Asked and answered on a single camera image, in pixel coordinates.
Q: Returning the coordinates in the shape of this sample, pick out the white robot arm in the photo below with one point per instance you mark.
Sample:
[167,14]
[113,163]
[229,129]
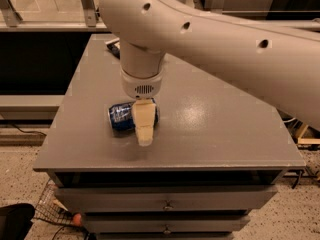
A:
[278,65]

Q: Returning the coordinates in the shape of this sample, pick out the wooden yellow frame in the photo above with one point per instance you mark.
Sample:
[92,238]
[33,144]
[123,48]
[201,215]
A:
[306,135]

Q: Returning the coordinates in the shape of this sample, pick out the blue pepsi can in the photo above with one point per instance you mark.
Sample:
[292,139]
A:
[120,116]

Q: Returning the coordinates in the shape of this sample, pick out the lower grey drawer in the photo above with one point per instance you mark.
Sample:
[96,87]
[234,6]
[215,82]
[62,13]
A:
[164,223]

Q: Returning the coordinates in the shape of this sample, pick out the blue chip bag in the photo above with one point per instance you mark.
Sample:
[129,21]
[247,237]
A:
[113,47]

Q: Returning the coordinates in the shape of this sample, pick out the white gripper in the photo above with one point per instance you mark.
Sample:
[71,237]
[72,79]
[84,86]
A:
[141,85]

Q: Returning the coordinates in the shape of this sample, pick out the upper grey drawer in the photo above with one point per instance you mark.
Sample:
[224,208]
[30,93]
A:
[165,199]

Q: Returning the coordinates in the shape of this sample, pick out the grey drawer cabinet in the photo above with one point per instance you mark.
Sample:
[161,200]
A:
[209,134]

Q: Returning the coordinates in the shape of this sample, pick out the grey drawer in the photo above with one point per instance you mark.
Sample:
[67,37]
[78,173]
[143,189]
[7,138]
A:
[164,223]
[165,199]

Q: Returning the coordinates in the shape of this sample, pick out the small orange ball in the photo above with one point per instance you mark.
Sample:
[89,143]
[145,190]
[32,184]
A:
[77,220]

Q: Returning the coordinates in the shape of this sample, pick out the wire basket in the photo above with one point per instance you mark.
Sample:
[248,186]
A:
[49,209]

